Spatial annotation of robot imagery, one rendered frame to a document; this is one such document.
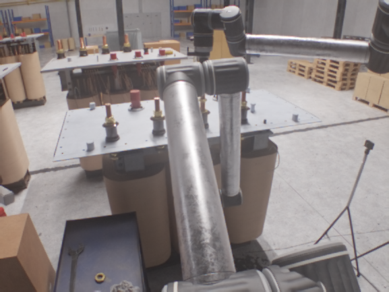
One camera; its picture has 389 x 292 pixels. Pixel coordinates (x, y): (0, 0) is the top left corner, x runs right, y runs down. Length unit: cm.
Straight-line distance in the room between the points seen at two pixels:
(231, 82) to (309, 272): 75
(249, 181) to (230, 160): 72
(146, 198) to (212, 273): 120
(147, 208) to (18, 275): 88
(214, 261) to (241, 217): 159
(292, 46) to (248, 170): 95
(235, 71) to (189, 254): 72
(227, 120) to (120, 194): 89
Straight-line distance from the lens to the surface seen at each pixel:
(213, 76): 107
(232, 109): 117
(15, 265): 174
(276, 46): 143
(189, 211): 71
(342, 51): 141
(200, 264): 66
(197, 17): 146
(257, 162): 196
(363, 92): 781
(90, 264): 153
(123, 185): 171
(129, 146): 146
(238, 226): 231
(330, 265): 67
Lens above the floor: 202
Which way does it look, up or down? 28 degrees down
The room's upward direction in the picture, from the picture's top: straight up
